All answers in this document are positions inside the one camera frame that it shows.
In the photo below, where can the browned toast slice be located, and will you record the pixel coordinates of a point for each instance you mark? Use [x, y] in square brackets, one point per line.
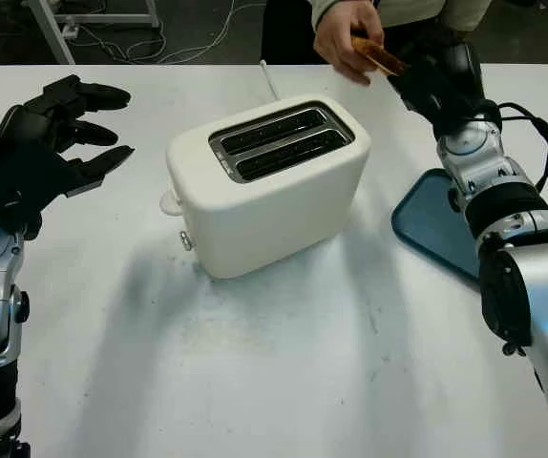
[379, 55]

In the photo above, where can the silver toaster dial knob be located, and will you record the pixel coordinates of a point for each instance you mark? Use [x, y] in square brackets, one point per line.
[185, 241]

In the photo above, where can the cream two-slot toaster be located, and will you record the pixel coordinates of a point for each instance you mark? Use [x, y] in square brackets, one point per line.
[264, 224]

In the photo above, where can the blue plastic tray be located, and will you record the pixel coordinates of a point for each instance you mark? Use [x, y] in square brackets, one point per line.
[427, 224]

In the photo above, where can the cream toaster lever knob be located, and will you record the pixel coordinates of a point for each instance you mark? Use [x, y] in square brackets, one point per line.
[170, 202]

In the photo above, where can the person's bare hand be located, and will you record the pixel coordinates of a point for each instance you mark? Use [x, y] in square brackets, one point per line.
[343, 38]

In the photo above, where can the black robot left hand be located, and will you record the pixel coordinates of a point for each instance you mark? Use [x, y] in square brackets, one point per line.
[21, 157]

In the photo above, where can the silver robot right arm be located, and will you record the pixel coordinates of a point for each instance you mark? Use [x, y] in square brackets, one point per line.
[541, 286]

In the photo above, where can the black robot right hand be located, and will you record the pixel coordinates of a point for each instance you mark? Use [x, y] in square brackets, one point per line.
[446, 76]

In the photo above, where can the white power strip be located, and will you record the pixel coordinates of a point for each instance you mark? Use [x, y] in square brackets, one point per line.
[70, 30]

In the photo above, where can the white metal table frame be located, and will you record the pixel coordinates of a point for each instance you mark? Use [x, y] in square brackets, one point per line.
[107, 20]

